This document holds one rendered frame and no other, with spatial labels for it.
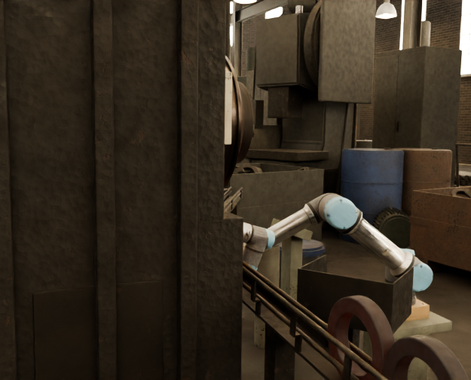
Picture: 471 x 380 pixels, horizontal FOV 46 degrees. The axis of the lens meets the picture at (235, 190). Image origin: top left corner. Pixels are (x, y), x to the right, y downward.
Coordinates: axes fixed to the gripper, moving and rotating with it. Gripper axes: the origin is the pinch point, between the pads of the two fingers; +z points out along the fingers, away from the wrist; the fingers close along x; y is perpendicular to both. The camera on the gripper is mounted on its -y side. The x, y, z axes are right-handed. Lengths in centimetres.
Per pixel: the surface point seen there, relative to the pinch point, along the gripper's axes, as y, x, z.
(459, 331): -20, -29, -181
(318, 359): -14, 90, -4
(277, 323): -13, 72, -3
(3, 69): 25, 63, 73
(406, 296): 2, 74, -39
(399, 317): -3, 78, -35
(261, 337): -49, -47, -74
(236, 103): 41, 34, 10
